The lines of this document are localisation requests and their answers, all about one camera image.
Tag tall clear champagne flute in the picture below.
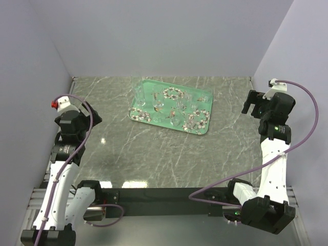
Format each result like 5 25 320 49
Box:
131 76 146 107

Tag clear stemmed wine glass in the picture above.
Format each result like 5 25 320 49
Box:
152 85 164 123

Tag clear low glass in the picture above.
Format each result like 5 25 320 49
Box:
170 113 181 127

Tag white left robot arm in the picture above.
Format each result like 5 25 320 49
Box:
20 96 103 245

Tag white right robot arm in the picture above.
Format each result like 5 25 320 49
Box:
225 90 296 235

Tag green floral hummingbird tray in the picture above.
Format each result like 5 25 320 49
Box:
128 79 213 135

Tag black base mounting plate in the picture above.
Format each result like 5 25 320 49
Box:
93 187 239 217

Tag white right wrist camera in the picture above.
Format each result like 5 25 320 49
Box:
262 78 287 100

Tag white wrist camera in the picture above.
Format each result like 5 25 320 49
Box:
51 96 74 114
262 78 287 100

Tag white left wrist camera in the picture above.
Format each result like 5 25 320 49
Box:
51 96 74 114

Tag aluminium front rail frame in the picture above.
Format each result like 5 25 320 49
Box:
20 180 309 245

